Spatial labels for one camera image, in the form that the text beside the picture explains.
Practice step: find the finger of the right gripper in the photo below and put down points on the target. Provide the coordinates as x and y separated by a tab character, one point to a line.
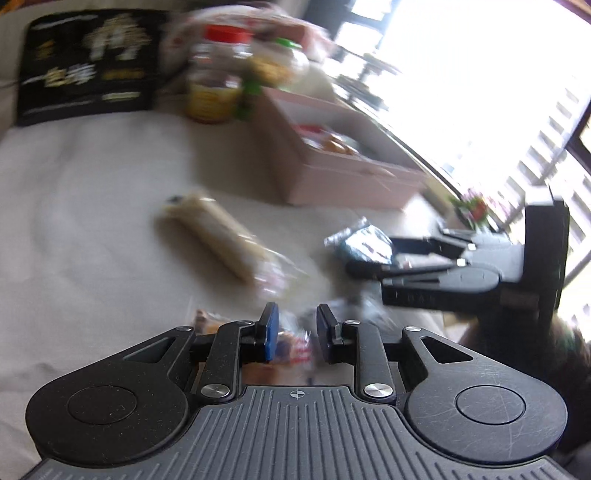
415	268
447	241

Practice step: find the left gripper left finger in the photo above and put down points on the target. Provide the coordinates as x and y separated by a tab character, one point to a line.
221	378

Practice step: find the green lid round jar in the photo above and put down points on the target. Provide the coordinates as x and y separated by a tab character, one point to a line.
277	63

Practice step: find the black plum snack bag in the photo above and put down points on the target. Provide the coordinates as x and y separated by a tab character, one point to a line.
88	62

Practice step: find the potted red flowers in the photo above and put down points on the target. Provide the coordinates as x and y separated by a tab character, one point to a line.
474	209

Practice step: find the long biscuit bar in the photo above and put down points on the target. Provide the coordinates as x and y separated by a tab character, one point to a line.
266	271

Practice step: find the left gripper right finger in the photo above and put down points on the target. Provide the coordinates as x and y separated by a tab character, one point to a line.
358	344

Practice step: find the floral folded blanket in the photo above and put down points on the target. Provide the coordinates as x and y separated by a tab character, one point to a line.
264	22

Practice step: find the red lid plastic jar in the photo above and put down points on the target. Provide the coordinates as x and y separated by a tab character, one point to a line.
217	65

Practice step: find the pink cardboard box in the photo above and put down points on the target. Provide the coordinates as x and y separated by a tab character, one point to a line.
325	154

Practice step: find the small pastry snack pack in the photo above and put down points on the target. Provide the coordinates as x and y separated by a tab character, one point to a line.
276	337

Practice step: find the blue clear snack wrapper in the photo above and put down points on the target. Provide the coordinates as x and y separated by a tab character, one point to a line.
365	250

